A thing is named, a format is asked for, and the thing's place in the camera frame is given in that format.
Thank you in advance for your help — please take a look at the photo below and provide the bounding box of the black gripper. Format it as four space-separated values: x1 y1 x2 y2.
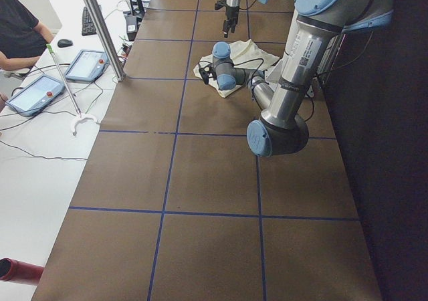
215 0 239 38
198 64 217 84

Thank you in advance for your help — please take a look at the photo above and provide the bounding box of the white long-sleeve printed shirt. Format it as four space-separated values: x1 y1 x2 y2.
193 39 280 98

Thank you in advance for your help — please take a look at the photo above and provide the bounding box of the teach pendant far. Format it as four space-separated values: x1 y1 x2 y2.
64 49 110 83

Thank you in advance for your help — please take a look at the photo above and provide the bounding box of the teach pendant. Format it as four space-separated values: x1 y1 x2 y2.
6 74 65 116
64 49 110 83

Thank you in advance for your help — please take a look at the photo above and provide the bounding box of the black keyboard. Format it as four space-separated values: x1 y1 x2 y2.
81 7 96 36

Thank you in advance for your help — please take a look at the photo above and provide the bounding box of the reacher grabber stick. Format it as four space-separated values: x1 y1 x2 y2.
46 43 98 136

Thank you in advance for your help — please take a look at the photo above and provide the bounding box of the black computer mouse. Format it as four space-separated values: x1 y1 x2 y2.
57 39 73 48

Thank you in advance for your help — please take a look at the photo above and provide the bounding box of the teach pendant near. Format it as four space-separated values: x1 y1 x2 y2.
6 74 65 116

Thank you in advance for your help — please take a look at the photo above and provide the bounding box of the seated person black shirt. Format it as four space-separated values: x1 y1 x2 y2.
1 0 54 71

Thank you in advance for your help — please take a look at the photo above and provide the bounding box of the red cylinder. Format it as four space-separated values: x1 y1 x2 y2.
1 258 44 286

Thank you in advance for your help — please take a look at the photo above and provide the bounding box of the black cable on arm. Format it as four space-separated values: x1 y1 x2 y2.
198 58 317 121

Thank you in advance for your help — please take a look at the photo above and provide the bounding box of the aluminium frame post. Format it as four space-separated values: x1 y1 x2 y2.
84 0 125 82

